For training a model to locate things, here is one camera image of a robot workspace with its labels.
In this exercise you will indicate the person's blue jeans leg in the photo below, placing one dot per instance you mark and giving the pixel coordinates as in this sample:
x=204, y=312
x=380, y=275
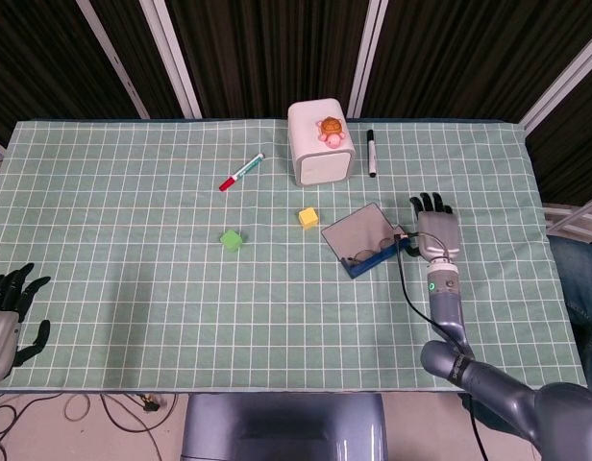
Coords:
x=582, y=274

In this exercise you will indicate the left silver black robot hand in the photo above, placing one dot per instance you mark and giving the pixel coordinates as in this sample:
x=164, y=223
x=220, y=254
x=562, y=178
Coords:
x=0, y=336

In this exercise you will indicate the black capped white marker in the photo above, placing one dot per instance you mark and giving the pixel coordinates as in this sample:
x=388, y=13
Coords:
x=371, y=153

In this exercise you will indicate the green cube block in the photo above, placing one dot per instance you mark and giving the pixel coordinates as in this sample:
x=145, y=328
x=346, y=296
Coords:
x=231, y=240

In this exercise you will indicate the blue-grey robot torso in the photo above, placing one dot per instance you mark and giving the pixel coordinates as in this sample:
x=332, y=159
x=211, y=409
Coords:
x=281, y=432

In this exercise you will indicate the pink turtle toy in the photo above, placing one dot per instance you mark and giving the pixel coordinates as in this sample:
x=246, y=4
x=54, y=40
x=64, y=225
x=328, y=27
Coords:
x=330, y=132

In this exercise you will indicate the thin-framed eyeglasses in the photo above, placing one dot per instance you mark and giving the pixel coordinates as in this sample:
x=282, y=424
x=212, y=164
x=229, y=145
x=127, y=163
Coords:
x=364, y=254

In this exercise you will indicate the yellow black floor plug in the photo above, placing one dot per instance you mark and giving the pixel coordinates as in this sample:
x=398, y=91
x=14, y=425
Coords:
x=151, y=405

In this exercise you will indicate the dark pleated curtain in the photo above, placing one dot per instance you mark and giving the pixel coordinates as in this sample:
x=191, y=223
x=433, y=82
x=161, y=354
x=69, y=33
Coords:
x=277, y=48

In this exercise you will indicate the red capped white marker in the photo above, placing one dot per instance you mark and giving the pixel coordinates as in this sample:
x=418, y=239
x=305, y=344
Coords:
x=240, y=173

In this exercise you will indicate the blue glasses case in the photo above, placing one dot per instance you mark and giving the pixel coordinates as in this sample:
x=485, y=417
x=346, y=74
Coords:
x=358, y=230

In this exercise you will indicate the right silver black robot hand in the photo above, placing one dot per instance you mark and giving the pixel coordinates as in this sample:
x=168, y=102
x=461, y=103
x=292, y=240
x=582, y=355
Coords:
x=440, y=235

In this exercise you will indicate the yellow cube block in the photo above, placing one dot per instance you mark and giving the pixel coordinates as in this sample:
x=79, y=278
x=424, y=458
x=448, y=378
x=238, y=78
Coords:
x=308, y=218

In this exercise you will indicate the green checked tablecloth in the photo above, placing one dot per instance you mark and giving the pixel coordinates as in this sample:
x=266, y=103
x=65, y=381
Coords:
x=180, y=312

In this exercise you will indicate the white aluminium frame post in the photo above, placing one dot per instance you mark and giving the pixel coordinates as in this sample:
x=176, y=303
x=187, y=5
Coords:
x=368, y=57
x=112, y=57
x=565, y=86
x=173, y=57

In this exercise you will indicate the white cube mini cabinet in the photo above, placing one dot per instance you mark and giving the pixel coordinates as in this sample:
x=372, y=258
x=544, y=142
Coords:
x=305, y=144

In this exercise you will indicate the white metal frame rail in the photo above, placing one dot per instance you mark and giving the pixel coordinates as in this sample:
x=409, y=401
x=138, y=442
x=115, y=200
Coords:
x=572, y=217

